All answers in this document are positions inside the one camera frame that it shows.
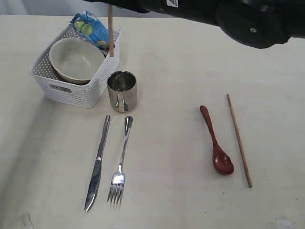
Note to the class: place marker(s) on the stainless steel fork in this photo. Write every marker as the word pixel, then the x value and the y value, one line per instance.
pixel 115 193

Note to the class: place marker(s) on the red-brown wooden spoon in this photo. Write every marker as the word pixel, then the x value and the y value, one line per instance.
pixel 221 161

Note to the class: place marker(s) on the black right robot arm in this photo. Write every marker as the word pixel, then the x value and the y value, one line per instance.
pixel 256 23

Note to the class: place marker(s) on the blue chips bag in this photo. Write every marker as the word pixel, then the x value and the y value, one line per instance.
pixel 92 29

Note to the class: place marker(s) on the stainless steel cup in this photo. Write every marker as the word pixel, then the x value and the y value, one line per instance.
pixel 122 91

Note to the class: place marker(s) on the wooden chopstick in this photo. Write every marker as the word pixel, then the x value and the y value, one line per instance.
pixel 247 173
pixel 110 28

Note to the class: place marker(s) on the white ceramic bowl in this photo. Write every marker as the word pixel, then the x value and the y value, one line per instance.
pixel 76 52

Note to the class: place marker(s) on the white perforated plastic basket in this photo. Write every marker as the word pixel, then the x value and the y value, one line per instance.
pixel 55 88

